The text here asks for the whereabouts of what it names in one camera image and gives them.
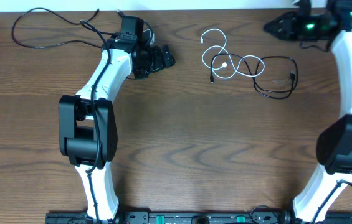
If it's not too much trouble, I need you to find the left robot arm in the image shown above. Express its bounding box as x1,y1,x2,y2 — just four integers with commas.
59,15,175,223

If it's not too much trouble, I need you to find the white usb cable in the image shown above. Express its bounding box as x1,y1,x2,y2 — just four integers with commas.
200,28,266,80

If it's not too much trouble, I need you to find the thin black usb cable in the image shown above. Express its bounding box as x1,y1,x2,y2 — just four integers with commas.
11,7,125,50

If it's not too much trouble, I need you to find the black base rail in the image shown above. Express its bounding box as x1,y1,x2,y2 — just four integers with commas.
44,208,352,224

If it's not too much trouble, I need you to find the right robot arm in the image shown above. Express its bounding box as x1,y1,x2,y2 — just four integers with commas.
264,1,352,223

